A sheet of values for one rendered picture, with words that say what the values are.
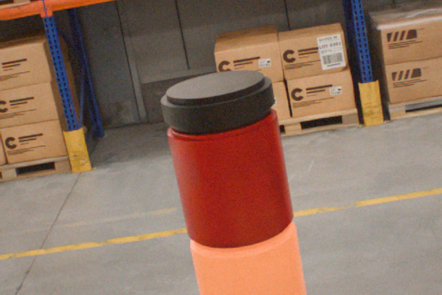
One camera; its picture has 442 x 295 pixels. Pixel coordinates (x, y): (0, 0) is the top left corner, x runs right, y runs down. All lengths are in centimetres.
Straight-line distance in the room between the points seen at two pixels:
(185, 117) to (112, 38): 900
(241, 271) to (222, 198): 4
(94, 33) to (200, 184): 902
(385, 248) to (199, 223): 534
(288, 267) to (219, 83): 9
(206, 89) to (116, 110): 916
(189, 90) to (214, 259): 8
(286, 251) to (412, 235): 545
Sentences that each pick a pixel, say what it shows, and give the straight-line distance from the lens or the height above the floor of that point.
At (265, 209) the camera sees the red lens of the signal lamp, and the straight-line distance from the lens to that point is 39.
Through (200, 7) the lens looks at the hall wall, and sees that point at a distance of 929.
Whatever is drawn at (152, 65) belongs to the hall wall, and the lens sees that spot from 945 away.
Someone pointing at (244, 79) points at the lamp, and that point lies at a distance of 40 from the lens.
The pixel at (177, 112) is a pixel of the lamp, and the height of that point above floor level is 233.
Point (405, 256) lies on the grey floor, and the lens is 559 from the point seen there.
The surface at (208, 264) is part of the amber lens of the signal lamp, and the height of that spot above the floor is 226.
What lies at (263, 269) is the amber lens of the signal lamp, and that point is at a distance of 40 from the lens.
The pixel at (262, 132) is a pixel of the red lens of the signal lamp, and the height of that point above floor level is 232.
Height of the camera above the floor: 243
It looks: 16 degrees down
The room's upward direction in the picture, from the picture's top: 11 degrees counter-clockwise
